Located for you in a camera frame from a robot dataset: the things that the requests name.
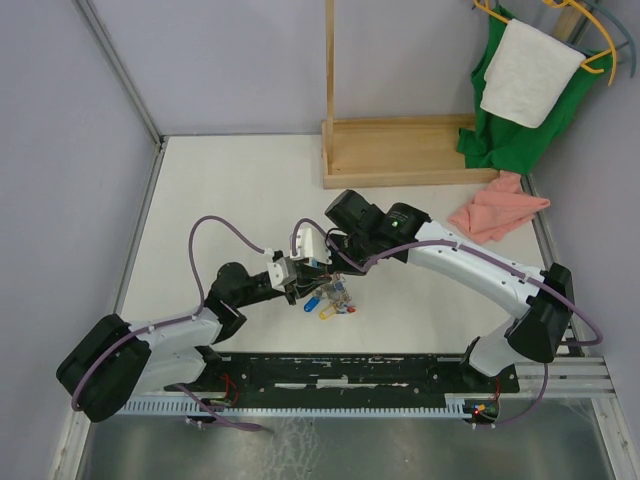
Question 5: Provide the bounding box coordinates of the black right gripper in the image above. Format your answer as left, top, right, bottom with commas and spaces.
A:
316, 231, 373, 277

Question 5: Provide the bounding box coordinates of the metal keyring organizer blue handle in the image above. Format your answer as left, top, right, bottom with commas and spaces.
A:
303, 274, 356, 321

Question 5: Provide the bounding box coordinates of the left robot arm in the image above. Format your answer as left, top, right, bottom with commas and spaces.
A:
56, 258, 330, 422

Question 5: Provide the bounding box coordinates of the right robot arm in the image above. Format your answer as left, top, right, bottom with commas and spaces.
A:
325, 190, 574, 391

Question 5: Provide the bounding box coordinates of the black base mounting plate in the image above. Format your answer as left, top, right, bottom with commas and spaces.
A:
187, 352, 520, 395

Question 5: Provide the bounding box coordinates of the pink cloth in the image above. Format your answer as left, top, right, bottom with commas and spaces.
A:
448, 171, 551, 244

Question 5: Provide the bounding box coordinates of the green shirt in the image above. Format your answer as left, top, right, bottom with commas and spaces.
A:
457, 5, 613, 175

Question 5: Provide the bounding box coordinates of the white towel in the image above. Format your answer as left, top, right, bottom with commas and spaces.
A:
480, 19, 586, 129

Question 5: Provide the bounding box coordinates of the yellow clothes hanger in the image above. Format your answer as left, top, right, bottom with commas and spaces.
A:
472, 0, 619, 87

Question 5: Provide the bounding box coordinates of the teal clothes hanger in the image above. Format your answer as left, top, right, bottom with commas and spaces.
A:
574, 0, 637, 79

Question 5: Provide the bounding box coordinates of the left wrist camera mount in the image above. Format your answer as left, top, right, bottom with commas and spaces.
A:
264, 248, 297, 292

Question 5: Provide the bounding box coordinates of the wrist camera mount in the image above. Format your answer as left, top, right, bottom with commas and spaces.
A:
290, 225, 332, 267
264, 248, 297, 292

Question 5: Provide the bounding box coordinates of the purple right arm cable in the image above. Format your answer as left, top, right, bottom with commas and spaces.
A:
292, 218, 604, 429

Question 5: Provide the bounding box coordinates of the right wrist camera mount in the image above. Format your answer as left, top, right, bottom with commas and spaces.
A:
290, 225, 332, 267

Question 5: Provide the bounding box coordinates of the wooden rack frame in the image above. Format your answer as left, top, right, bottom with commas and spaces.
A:
322, 1, 498, 189

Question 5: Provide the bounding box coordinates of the white cable duct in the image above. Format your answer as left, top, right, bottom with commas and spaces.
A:
117, 395, 472, 420

